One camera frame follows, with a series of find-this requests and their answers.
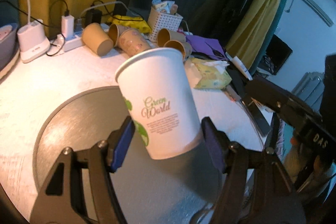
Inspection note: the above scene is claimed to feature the white Green World paper cup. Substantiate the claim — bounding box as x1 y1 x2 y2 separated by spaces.
115 48 203 160

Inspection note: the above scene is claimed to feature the brown paper cup front right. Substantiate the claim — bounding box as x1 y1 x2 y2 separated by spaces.
163 40 193 61

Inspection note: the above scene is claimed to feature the brown paper cup rear right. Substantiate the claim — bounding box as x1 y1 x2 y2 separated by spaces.
157 28 186 47

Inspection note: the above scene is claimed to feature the patterned brown paper cup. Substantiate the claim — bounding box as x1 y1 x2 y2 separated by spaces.
118 28 151 57

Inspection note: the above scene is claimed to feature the brown paper cup far left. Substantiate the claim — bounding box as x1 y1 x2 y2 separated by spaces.
81 23 114 57

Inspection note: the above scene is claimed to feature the brown paper cup open mouth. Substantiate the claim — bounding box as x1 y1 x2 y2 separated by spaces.
108 24 130 47

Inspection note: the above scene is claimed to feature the black phone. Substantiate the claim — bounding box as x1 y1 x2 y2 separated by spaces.
243 100 271 137

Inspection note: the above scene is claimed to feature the white tube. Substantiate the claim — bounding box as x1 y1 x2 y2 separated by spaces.
231 56 253 80

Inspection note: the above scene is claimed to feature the yellow curtain right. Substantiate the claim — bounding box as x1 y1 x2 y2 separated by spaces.
227 0 281 69

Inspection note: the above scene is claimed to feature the yellow tissue pack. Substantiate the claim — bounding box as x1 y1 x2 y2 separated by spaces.
185 57 232 90

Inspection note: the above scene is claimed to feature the purple cloth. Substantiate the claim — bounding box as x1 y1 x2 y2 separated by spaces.
186 35 228 61

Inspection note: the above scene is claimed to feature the round grey glass mat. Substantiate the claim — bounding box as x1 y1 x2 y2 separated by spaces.
33 86 222 223

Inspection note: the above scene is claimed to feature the white textured tablecloth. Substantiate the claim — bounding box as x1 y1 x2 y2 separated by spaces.
1 46 264 220

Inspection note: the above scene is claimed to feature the white woven basket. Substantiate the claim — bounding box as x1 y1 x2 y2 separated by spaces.
147 8 183 42

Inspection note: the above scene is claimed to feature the white plate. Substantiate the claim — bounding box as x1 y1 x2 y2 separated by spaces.
0 49 20 80

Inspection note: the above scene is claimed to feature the yellow plastic bag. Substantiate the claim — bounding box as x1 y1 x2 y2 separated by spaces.
107 15 152 34

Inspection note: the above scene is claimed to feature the white power strip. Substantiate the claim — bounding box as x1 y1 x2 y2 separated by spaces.
49 29 85 53

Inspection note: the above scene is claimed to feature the white desk lamp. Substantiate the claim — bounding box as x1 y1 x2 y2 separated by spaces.
17 0 50 63

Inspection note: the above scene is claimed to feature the white USB charger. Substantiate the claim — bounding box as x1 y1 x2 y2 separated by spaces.
61 15 75 39

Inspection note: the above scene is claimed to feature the purple bowl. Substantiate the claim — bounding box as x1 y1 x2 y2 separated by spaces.
0 23 18 70

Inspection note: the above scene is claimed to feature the black power adapter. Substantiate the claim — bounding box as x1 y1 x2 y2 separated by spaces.
84 9 102 27

